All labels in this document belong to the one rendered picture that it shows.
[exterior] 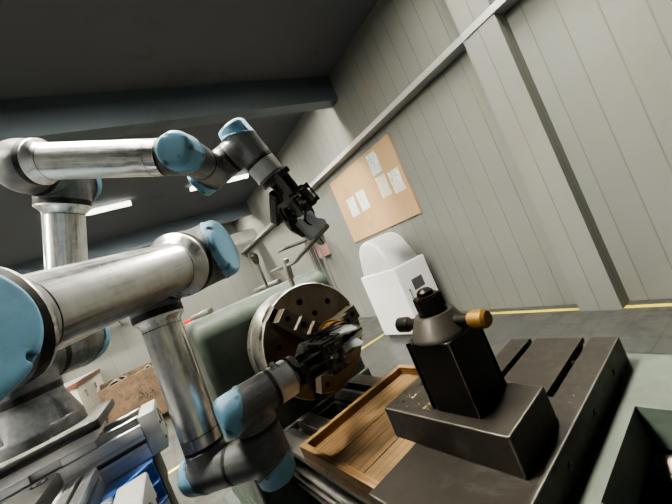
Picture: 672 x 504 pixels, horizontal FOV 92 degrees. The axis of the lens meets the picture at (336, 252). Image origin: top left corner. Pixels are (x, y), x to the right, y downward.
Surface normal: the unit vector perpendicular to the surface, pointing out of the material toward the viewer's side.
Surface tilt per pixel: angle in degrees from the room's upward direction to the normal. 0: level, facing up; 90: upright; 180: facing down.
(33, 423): 72
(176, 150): 90
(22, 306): 91
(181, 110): 90
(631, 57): 90
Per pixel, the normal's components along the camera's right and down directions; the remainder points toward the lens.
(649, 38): -0.80, 0.33
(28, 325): 0.88, -0.36
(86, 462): 0.46, -0.21
